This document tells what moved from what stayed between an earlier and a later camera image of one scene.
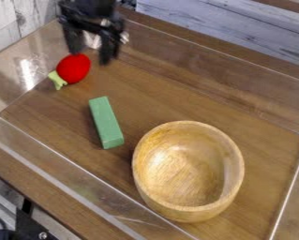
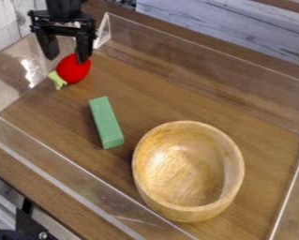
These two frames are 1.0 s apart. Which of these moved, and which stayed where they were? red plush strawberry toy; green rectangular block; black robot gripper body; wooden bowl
Moved: black robot gripper body
Stayed: wooden bowl; red plush strawberry toy; green rectangular block
